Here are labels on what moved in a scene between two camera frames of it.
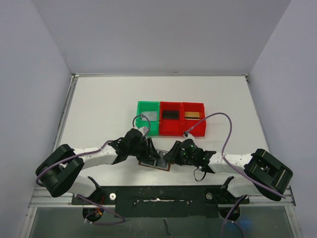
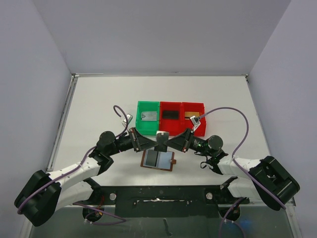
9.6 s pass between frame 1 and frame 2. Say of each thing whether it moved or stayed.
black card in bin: stayed
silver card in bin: stayed
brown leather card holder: stayed
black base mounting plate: stayed
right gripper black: moved
